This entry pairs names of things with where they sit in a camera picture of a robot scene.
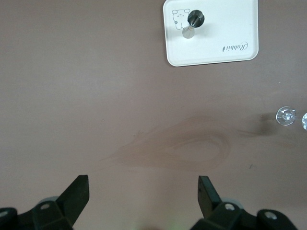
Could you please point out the brown table cover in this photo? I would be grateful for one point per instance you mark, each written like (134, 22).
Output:
(72, 72)

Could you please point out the steel double jigger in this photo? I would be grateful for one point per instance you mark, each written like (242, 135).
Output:
(196, 18)

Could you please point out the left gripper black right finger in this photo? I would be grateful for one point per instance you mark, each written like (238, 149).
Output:
(208, 201)

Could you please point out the white rabbit print tray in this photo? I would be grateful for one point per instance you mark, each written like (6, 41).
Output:
(227, 28)

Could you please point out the clear stemmed wine glass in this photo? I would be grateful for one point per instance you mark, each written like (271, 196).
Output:
(285, 116)

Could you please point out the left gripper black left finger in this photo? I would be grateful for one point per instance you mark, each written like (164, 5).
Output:
(72, 203)

